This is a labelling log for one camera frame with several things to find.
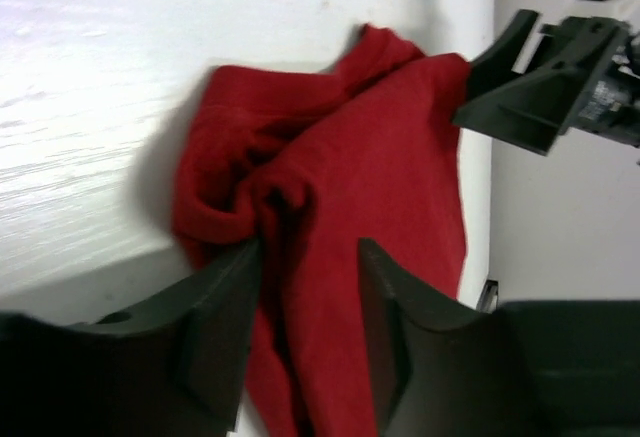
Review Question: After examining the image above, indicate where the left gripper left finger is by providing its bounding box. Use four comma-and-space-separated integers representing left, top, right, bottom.
1, 239, 260, 436

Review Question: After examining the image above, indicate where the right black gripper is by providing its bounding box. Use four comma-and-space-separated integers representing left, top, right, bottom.
452, 9, 639, 155

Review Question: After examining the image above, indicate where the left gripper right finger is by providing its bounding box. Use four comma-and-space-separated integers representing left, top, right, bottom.
358, 239, 639, 436

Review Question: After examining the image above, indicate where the red t-shirt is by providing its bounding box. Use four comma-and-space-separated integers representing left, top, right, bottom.
172, 25, 471, 436

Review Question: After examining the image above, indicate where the aluminium rail frame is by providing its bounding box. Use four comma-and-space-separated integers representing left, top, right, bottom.
476, 279, 499, 313

